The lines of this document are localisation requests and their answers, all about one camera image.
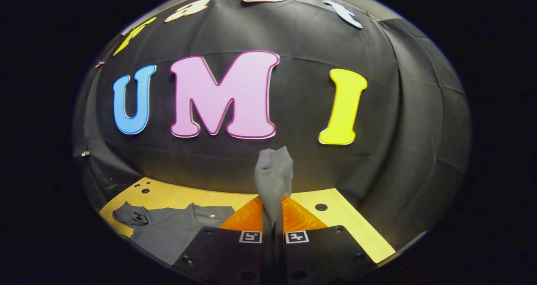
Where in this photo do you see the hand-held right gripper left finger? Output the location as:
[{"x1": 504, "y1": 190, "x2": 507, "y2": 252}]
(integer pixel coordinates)
[{"x1": 173, "y1": 195, "x2": 273, "y2": 285}]

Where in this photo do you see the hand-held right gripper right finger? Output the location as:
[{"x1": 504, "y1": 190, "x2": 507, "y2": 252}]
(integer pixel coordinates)
[{"x1": 275, "y1": 195, "x2": 379, "y2": 285}]

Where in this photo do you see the grey collared shirt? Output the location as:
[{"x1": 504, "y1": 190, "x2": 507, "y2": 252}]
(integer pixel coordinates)
[{"x1": 112, "y1": 146, "x2": 294, "y2": 265}]

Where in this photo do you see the black backdrop cloth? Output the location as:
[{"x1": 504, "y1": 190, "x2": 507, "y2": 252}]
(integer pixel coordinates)
[{"x1": 73, "y1": 0, "x2": 472, "y2": 252}]

